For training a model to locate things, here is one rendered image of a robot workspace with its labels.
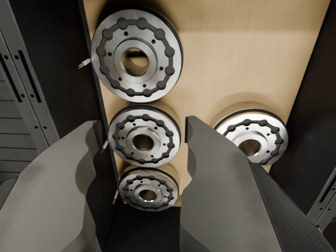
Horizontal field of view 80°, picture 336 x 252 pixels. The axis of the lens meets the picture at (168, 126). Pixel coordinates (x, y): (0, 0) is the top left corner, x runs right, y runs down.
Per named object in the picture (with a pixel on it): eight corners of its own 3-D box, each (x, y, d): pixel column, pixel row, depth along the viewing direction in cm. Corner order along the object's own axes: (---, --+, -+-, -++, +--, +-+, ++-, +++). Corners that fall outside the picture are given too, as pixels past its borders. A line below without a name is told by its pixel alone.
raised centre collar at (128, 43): (110, 37, 21) (108, 38, 21) (157, 37, 21) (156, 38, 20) (117, 82, 24) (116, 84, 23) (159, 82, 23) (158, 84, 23)
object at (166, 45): (82, 8, 20) (80, 8, 20) (183, 7, 20) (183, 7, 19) (101, 99, 26) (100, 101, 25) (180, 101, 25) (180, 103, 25)
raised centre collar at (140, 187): (131, 182, 33) (130, 185, 33) (161, 182, 33) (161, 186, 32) (136, 201, 36) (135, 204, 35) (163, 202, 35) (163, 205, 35)
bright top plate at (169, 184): (114, 168, 32) (112, 171, 32) (176, 169, 31) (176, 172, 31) (125, 208, 38) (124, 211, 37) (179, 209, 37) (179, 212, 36)
